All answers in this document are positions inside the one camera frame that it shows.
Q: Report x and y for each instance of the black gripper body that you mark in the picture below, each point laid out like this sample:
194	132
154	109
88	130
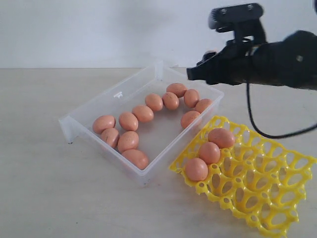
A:
233	65

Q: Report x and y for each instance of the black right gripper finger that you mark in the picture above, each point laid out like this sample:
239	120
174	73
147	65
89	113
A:
208	60

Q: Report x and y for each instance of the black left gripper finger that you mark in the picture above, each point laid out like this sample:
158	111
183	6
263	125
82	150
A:
208	74

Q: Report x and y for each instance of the yellow plastic egg tray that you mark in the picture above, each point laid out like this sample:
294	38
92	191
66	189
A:
258	179

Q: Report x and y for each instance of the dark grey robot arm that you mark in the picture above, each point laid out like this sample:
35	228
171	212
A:
291	62

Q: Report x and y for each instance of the clear plastic bin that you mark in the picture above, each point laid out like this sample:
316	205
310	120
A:
163	139

